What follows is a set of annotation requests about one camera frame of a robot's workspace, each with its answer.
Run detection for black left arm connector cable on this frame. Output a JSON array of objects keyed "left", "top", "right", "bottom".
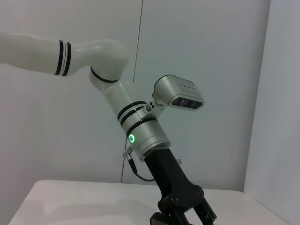
[{"left": 121, "top": 146, "right": 155, "bottom": 182}]

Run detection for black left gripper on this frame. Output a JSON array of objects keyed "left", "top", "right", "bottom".
[{"left": 143, "top": 147, "right": 218, "bottom": 225}]

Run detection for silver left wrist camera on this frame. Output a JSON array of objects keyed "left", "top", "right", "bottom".
[{"left": 150, "top": 74, "right": 206, "bottom": 118}]

